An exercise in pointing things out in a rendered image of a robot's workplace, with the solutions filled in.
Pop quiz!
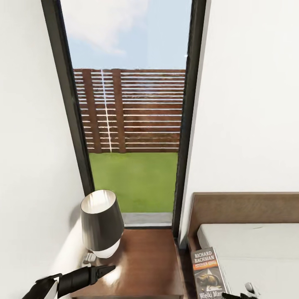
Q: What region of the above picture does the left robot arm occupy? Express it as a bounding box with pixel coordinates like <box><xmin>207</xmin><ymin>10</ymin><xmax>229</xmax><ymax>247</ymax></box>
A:
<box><xmin>22</xmin><ymin>253</ymin><xmax>116</xmax><ymax>299</ymax></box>

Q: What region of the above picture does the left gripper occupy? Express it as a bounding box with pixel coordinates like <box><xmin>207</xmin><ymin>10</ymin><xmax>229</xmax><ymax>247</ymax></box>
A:
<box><xmin>71</xmin><ymin>265</ymin><xmax>116</xmax><ymax>293</ymax></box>

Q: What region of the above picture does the hardback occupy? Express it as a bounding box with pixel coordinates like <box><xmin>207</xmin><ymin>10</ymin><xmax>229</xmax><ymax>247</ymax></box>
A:
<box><xmin>190</xmin><ymin>247</ymin><xmax>228</xmax><ymax>299</ymax></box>

